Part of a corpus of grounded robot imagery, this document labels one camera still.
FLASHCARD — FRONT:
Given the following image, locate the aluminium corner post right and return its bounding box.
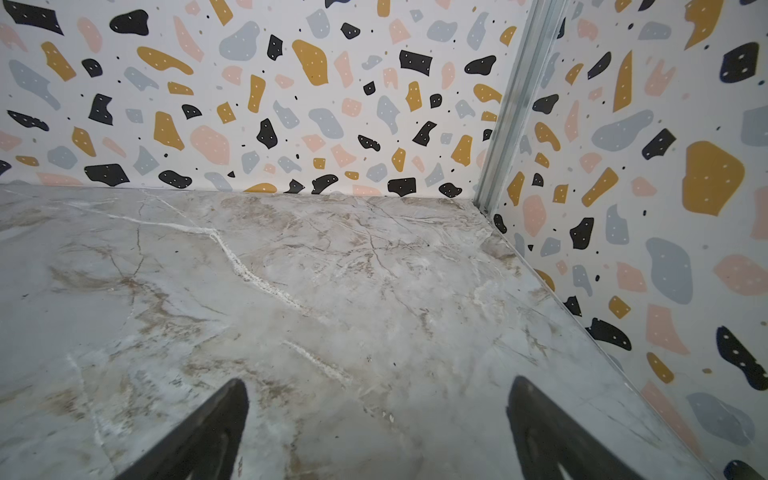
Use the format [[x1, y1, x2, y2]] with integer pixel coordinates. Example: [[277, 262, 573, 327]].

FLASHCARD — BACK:
[[474, 0, 567, 218]]

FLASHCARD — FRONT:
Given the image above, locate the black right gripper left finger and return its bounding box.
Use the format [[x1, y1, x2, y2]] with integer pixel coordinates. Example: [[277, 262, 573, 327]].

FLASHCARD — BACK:
[[117, 378, 249, 479]]

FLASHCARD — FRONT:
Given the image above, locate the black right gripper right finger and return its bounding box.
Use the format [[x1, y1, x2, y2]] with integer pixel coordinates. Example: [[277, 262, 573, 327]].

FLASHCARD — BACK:
[[506, 376, 640, 479]]

